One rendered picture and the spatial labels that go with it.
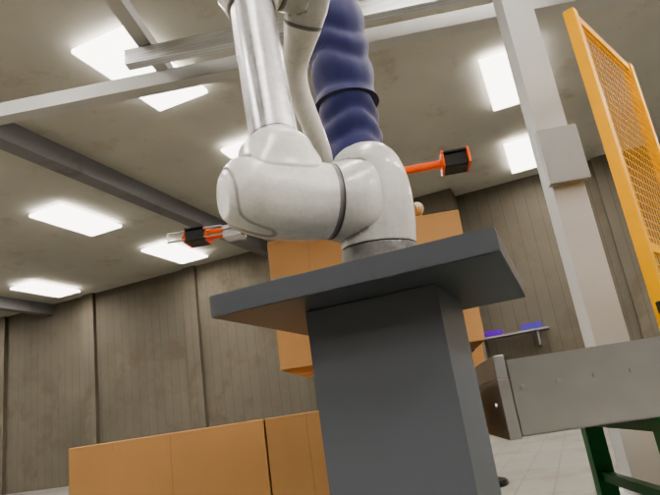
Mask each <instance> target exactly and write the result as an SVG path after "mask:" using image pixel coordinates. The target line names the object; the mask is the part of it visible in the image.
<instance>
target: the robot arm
mask: <svg viewBox="0 0 660 495"><path fill-rule="evenodd" d="M213 1H216V2H218V4H219V6H220V7H221V8H222V9H223V11H224V12H225V14H226V16H227V17H228V18H229V19H230V20H231V21H232V27H233V34H234V40H235V47H236V54H237V61H238V64H239V71H240V78H241V84H242V91H243V98H244V105H245V111H246V118H247V130H248V138H247V139H246V141H245V142H244V143H243V144H242V146H241V147H240V149H239V154H238V157H236V158H233V159H232V160H231V161H230V162H229V163H227V165H226V166H225V167H224V168H223V170H222V172H221V174H220V176H219V178H218V182H217V191H216V194H217V205H218V209H219V213H220V215H221V217H222V219H223V220H224V221H225V222H227V224H228V225H229V226H230V227H231V228H233V229H235V230H237V231H239V232H242V233H244V234H247V235H250V236H253V237H257V238H261V239H265V240H273V241H290V242H306V241H319V240H329V241H332V242H335V243H338V244H341V247H342V263H345V262H349V261H353V260H357V259H362V258H366V257H370V256H373V255H377V254H381V253H385V252H389V251H393V250H397V249H401V248H408V247H412V246H416V245H417V243H416V225H415V214H414V206H413V195H412V190H411V186H410V182H409V178H408V175H407V173H406V170H405V168H404V166H403V164H402V162H401V160H400V159H399V157H398V155H397V154H396V153H395V151H394V150H393V149H391V148H390V147H388V146H387V145H385V144H383V143H381V142H376V141H362V142H358V143H355V144H352V145H350V146H348V147H346V148H344V149H343V150H342V151H341V152H340V153H339V154H338V155H337V156H336V157H335V159H334V161H333V157H332V152H331V148H330V144H329V141H328V139H327V136H326V134H325V131H324V129H323V126H322V123H321V121H320V118H319V115H318V112H317V110H316V107H315V104H314V101H313V99H312V96H311V93H310V90H309V86H308V82H307V67H308V63H309V60H310V57H311V55H312V52H313V49H314V47H315V44H316V42H317V39H318V37H319V35H320V33H321V30H322V27H323V24H324V21H325V18H326V15H327V12H328V7H329V2H330V0H213ZM276 11H278V12H281V13H285V15H284V52H283V51H282V46H281V41H280V35H279V30H278V26H277V21H276V15H275V13H276ZM294 111H295V113H296V115H297V118H298V120H299V122H300V125H301V127H302V131H303V134H302V133H301V132H299V131H298V129H297V124H296V119H295V113H294Z"/></svg>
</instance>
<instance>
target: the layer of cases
mask: <svg viewBox="0 0 660 495"><path fill-rule="evenodd" d="M69 486H70V495H330V492H329V484H328V477H327V469H326V463H325V455H324V448H323V440H322V433H321V425H320V418H319V411H315V412H303V413H296V414H290V415H283V416H276V417H270V418H266V419H258V420H251V421H245V422H238V423H231V424H225V425H218V426H212V427H205V428H200V429H193V430H186V431H180V432H173V433H167V434H160V435H154V436H147V437H140V438H135V439H128V440H122V441H115V442H108V443H102V444H95V445H89V446H82V447H77V448H70V449H69Z"/></svg>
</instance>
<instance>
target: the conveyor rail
mask: <svg viewBox="0 0 660 495"><path fill-rule="evenodd" d="M505 364H506V368H507V373H508V378H509V381H510V385H511V390H512V394H513V399H514V403H515V407H516V412H517V416H518V421H519V425H520V429H521V434H522V437H525V436H531V435H538V434H545V433H551V432H558V431H565V430H572V429H579V428H586V427H592V426H599V425H606V424H613V423H620V422H627V421H634V420H640V419H647V418H653V417H659V416H660V336H659V337H652V338H646V339H639V340H633V341H626V342H621V343H614V344H608V345H602V346H595V347H589V348H582V349H576V350H569V351H563V352H557V353H551V354H544V355H538V356H532V357H520V358H513V359H507V360H505Z"/></svg>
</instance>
